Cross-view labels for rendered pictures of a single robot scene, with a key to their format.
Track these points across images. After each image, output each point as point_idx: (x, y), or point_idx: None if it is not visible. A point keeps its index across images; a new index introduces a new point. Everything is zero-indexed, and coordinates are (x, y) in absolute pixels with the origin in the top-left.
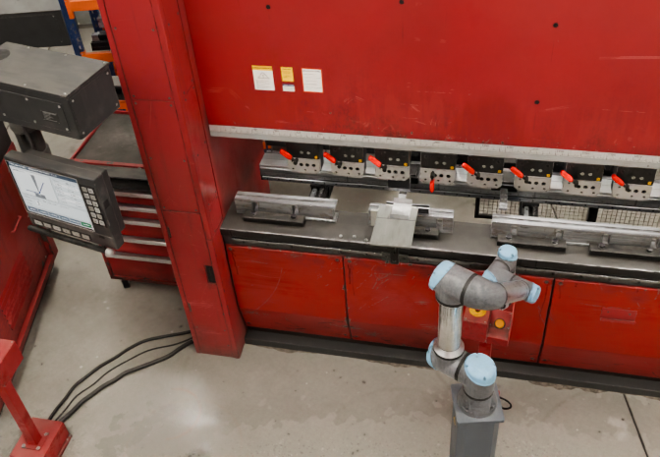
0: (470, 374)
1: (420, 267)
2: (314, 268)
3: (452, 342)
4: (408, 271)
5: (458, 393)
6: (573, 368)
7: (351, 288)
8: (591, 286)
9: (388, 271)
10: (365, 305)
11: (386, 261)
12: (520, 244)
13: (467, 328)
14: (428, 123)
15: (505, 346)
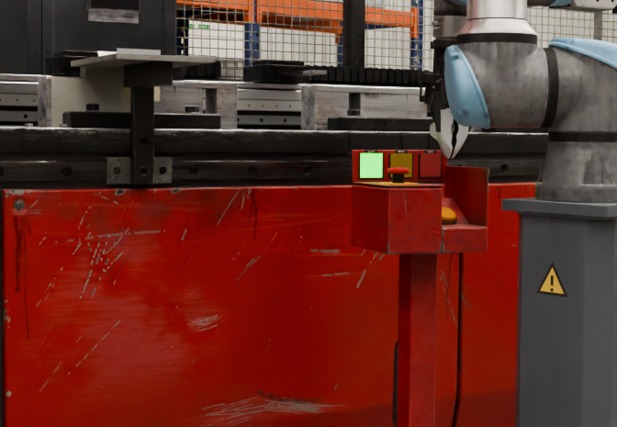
0: (596, 44)
1: (201, 196)
2: None
3: None
4: (171, 215)
5: (544, 185)
6: None
7: (20, 309)
8: (523, 192)
9: (123, 224)
10: (59, 369)
11: (118, 189)
12: (381, 119)
13: (399, 215)
14: None
15: (483, 249)
